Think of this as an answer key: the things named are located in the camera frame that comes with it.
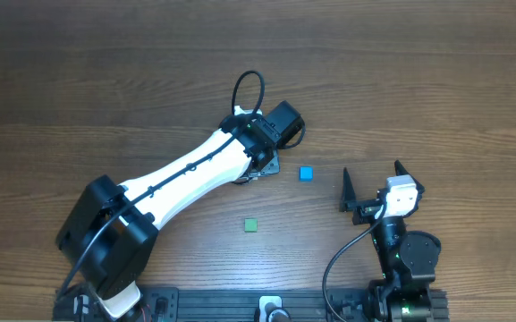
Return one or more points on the mounting rail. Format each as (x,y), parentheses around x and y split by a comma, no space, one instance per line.
(222,306)

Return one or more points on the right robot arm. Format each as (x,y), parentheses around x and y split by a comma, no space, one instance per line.
(414,259)

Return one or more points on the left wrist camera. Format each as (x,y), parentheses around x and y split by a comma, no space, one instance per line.
(239,110)

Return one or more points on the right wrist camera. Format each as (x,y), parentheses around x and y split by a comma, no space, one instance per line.
(400,197)

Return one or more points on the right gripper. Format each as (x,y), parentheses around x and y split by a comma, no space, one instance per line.
(365,214)

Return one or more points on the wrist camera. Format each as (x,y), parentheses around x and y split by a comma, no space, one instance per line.
(400,197)
(239,110)

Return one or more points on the blue cube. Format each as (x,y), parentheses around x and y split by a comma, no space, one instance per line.
(306,174)

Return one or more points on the green cube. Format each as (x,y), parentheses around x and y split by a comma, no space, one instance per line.
(251,225)

